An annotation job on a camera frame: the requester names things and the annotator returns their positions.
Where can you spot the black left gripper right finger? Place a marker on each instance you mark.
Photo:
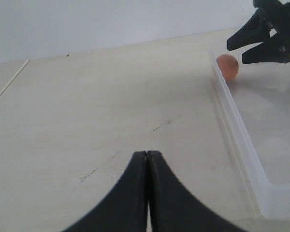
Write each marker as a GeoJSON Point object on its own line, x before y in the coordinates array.
{"type": "Point", "coordinates": [173, 208]}

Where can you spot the brown egg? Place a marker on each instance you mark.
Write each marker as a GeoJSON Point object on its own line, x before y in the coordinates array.
{"type": "Point", "coordinates": [228, 65]}

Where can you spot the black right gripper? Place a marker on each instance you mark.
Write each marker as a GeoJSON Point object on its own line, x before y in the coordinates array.
{"type": "Point", "coordinates": [256, 30]}

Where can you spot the clear plastic tray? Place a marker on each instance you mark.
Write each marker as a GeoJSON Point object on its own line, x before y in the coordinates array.
{"type": "Point", "coordinates": [256, 105]}

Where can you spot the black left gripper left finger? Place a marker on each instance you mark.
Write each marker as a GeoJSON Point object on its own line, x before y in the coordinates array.
{"type": "Point", "coordinates": [124, 208]}

